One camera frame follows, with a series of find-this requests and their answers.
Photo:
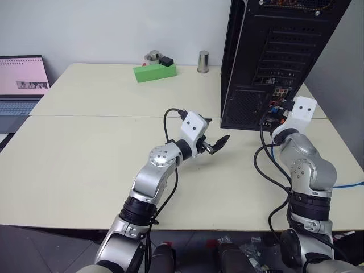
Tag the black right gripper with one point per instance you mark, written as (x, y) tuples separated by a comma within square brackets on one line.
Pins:
[(287, 109)]

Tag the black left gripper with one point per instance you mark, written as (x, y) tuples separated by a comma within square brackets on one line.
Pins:
[(202, 144)]

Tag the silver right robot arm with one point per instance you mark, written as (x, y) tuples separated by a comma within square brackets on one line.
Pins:
[(308, 170)]

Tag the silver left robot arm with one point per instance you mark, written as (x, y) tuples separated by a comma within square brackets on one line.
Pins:
[(159, 173)]

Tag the black computer tower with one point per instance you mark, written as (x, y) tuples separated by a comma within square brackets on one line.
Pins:
[(273, 57)]

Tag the stainless steel cup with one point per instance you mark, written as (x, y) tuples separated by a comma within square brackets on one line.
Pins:
[(203, 62)]

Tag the green rectangular box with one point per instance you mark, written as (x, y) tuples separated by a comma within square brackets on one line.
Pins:
[(155, 73)]

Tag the small black box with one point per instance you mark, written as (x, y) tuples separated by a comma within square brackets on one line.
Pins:
[(166, 61)]

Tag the dark rounded shape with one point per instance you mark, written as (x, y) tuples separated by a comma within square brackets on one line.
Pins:
[(164, 257)]

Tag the open grey laptop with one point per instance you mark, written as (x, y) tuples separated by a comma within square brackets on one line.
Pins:
[(21, 85)]

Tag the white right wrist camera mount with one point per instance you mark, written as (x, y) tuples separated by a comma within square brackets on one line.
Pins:
[(303, 112)]

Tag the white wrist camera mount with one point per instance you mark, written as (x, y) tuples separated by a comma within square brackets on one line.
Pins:
[(303, 112), (192, 127)]

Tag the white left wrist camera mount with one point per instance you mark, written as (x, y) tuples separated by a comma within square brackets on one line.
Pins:
[(192, 127)]

